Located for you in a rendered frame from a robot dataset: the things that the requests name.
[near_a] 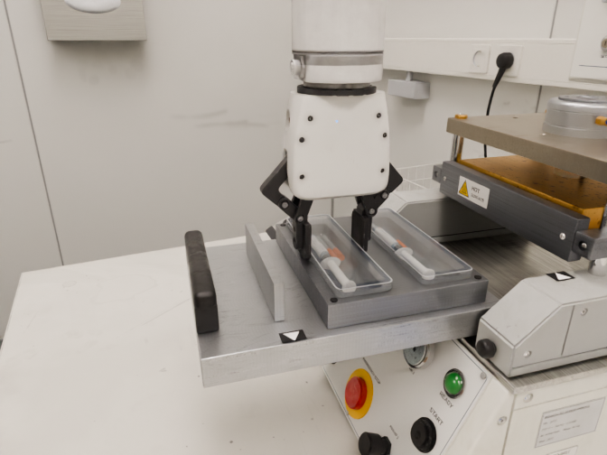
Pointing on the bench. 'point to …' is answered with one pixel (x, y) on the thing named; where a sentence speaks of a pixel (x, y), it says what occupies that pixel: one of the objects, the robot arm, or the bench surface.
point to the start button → (421, 434)
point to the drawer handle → (201, 283)
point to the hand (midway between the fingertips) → (331, 236)
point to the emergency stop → (356, 393)
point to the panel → (412, 395)
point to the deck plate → (488, 264)
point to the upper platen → (546, 183)
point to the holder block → (323, 297)
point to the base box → (537, 421)
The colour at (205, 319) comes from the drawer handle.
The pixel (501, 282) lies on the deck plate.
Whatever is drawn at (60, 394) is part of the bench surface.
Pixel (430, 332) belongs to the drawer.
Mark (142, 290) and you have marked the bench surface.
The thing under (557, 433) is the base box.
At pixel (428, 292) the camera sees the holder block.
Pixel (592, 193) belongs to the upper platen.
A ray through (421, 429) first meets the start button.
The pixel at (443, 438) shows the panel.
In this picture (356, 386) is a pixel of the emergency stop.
